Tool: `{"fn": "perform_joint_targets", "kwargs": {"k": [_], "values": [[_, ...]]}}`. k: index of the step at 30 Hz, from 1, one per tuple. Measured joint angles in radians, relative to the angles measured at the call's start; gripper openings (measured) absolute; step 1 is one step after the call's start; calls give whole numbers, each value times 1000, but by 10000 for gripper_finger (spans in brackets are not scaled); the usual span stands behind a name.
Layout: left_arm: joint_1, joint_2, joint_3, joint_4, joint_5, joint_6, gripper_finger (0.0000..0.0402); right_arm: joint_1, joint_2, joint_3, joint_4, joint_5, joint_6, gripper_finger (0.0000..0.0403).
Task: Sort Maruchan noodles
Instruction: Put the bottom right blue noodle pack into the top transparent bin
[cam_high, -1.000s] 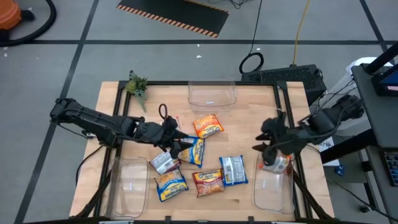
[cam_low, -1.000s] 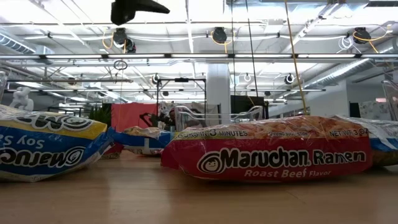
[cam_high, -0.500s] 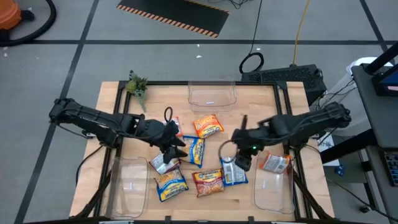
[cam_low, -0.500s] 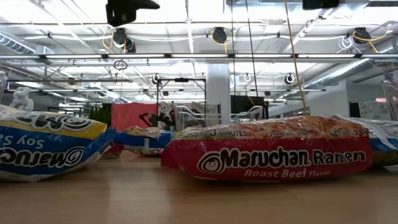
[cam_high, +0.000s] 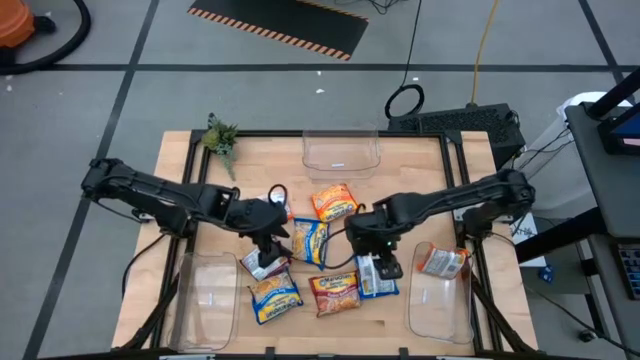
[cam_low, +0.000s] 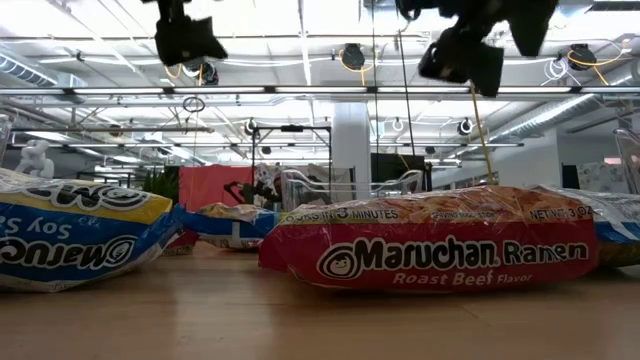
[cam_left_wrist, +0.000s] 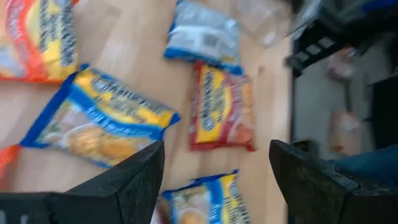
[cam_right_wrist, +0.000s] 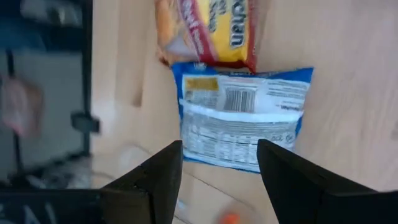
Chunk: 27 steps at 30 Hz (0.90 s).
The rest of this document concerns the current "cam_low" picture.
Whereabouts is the green leafy plant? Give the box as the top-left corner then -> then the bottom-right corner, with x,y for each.
142,169 -> 180,204

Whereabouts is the patterned white screen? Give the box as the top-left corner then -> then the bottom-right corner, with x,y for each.
577,162 -> 629,194

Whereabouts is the red-orange partition panel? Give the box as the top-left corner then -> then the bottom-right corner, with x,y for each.
178,164 -> 255,214

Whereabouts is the black monitor panel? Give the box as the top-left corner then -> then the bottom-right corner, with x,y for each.
370,152 -> 432,194

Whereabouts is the white square pillar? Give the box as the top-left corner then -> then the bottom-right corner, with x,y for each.
332,102 -> 372,199

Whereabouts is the narrow black panel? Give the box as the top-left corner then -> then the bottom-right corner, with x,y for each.
561,164 -> 581,190

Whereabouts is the yellow hanging cable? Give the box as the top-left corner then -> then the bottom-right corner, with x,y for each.
469,82 -> 496,186

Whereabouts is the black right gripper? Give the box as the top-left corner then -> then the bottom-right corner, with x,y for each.
418,27 -> 505,99

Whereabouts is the red roast beef ramen pack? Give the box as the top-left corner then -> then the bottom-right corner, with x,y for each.
258,184 -> 601,294

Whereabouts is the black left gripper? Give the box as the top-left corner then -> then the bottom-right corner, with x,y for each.
154,14 -> 229,67

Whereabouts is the silver ceiling duct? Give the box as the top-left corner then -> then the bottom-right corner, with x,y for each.
0,52 -> 89,104
487,94 -> 609,144

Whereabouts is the clear plastic bin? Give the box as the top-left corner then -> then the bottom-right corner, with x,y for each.
613,128 -> 640,195
279,168 -> 425,211
0,113 -> 14,164

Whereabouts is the long ceiling light bar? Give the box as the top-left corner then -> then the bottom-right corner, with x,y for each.
0,85 -> 640,96

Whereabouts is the blue soy sauce ramen pack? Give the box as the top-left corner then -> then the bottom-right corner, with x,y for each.
0,167 -> 184,294
180,202 -> 284,251
537,184 -> 640,269

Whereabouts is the black ceiling cable reel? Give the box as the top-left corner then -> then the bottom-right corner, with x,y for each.
339,43 -> 367,71
567,43 -> 597,71
180,59 -> 220,86

